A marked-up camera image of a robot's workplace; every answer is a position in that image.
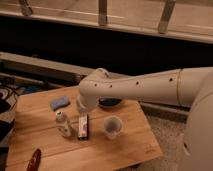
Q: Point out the small clear bottle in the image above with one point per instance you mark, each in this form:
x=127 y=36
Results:
x=63 y=124

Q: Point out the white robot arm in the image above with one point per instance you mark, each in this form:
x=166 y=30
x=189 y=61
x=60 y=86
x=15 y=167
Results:
x=188 y=87

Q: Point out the black round bowl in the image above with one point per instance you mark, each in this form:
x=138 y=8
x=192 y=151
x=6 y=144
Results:
x=109 y=102

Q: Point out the clear plastic cup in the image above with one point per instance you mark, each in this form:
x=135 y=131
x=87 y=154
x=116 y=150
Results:
x=112 y=126

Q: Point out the blue sponge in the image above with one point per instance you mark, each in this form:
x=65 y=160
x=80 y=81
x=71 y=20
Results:
x=59 y=103

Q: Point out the wooden table board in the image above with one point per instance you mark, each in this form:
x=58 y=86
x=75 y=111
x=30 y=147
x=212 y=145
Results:
x=35 y=128

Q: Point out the dark red object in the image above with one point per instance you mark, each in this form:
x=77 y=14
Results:
x=34 y=162

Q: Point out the metal railing post middle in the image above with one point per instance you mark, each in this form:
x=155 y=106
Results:
x=102 y=12

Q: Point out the metal railing post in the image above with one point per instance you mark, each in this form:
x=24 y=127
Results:
x=166 y=15
x=25 y=8
x=102 y=12

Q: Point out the metal railing post right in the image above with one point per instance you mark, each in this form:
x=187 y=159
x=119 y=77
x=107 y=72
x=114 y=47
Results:
x=166 y=15

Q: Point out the metal railing post left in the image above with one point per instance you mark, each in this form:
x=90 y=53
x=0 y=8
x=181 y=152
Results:
x=25 y=8

